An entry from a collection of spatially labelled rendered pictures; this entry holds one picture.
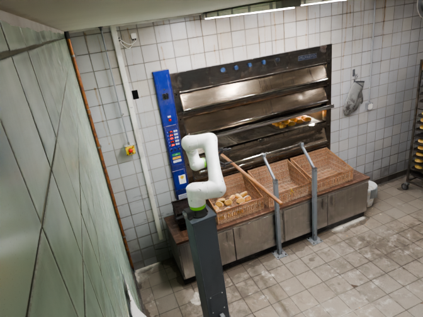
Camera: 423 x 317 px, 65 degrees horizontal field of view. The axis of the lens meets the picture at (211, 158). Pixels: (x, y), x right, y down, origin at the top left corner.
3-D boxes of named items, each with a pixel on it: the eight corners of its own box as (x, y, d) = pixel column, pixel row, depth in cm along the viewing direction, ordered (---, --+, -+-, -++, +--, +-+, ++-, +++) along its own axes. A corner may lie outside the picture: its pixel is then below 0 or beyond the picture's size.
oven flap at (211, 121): (186, 136, 349) (182, 117, 348) (326, 101, 400) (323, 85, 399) (187, 135, 345) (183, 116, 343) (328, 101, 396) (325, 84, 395)
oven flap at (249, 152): (194, 179, 369) (189, 162, 368) (326, 141, 421) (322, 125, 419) (195, 179, 365) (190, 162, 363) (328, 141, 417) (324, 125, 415)
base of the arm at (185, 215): (179, 226, 240) (178, 219, 238) (172, 216, 253) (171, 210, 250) (211, 214, 249) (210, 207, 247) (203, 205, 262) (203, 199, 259)
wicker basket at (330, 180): (289, 177, 416) (289, 158, 405) (325, 165, 434) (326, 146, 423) (315, 194, 374) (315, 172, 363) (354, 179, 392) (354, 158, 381)
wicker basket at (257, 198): (201, 205, 383) (197, 183, 372) (244, 190, 400) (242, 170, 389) (218, 226, 341) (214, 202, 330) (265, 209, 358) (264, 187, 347)
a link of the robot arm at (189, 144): (197, 148, 255) (196, 133, 257) (181, 150, 255) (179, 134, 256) (198, 151, 273) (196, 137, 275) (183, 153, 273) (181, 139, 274)
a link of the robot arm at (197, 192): (210, 209, 245) (206, 186, 237) (189, 212, 244) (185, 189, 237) (209, 200, 257) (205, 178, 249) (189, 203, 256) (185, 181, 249)
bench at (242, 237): (172, 257, 394) (163, 216, 371) (337, 199, 464) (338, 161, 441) (186, 289, 345) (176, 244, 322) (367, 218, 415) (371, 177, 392)
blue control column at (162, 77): (153, 188, 565) (124, 59, 481) (162, 185, 570) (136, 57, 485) (187, 253, 397) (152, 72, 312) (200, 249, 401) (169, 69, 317)
